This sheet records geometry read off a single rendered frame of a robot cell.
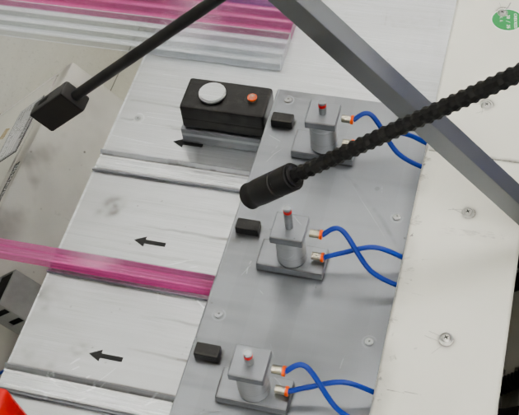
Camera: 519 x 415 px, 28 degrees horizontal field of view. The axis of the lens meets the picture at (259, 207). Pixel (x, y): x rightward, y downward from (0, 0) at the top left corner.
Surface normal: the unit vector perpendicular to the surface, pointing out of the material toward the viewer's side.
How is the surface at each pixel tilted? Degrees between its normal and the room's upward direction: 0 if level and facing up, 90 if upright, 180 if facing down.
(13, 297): 0
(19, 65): 0
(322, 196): 48
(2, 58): 0
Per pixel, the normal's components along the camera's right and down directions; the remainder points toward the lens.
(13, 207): 0.66, -0.29
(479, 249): -0.08, -0.60
